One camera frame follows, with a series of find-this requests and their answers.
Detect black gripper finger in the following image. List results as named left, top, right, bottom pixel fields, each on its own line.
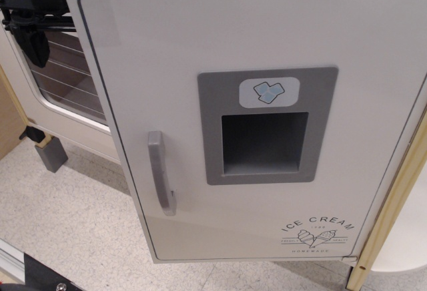
left=12, top=12, right=49, bottom=68

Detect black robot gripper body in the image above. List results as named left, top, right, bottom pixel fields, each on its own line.
left=1, top=0, right=75, bottom=32

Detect white toy fridge door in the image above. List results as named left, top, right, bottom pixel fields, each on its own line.
left=67, top=0, right=426, bottom=263

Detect white toy oven with window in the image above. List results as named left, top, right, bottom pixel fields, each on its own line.
left=1, top=12, right=119, bottom=163

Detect brown cardboard panel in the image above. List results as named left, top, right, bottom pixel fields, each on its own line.
left=1, top=68, right=27, bottom=159

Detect black clamp on wood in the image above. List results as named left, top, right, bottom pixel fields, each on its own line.
left=19, top=125, right=45, bottom=143

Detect grey oven leg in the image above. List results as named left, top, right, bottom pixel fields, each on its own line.
left=35, top=137, right=68, bottom=173

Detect grey ice dispenser panel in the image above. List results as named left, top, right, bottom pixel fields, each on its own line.
left=197, top=66, right=338, bottom=185

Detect grey fridge door handle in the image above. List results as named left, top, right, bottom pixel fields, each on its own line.
left=147, top=131, right=177, bottom=216

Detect aluminium rail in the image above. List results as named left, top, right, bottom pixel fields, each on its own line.
left=1, top=239, right=25, bottom=283

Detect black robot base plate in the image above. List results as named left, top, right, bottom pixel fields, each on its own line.
left=24, top=254, right=83, bottom=291

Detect beige wooden fridge frame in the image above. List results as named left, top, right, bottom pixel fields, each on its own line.
left=346, top=111, right=426, bottom=290

